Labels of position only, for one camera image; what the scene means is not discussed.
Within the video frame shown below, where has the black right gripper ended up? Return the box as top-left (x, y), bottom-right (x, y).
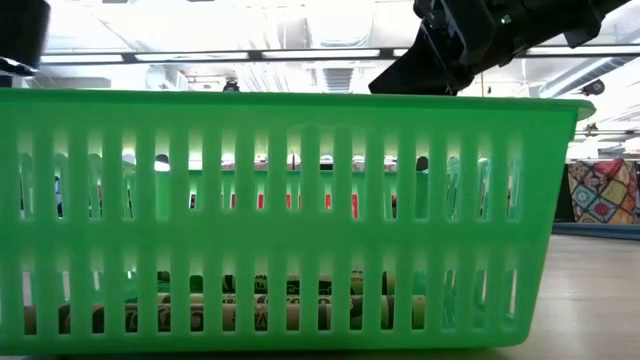
top-left (368, 0), bottom-right (606, 97)

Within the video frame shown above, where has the ceiling air vent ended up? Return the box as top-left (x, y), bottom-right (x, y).
top-left (322, 67), bottom-right (354, 94)

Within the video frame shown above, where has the green plastic basket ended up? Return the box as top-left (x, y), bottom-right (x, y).
top-left (0, 88), bottom-right (597, 357)

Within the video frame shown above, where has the ceiling light strip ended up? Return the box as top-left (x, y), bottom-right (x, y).
top-left (38, 45), bottom-right (640, 65)

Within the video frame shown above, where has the colourful patchwork cloth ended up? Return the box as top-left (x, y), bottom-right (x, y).
top-left (566, 158), bottom-right (640, 226)

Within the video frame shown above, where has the blue floor mat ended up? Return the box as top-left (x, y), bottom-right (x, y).
top-left (551, 221), bottom-right (640, 242)

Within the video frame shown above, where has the grey ceiling duct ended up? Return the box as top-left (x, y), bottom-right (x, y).
top-left (538, 55), bottom-right (640, 99)

